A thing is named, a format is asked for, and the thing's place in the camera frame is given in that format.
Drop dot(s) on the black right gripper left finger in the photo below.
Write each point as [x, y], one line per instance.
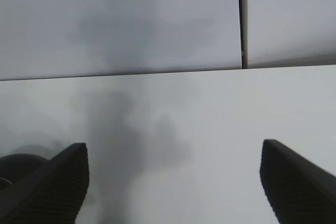
[54, 193]

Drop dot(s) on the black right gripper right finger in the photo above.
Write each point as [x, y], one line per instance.
[298, 190]

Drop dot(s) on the black cast iron teapot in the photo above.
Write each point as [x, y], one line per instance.
[16, 167]

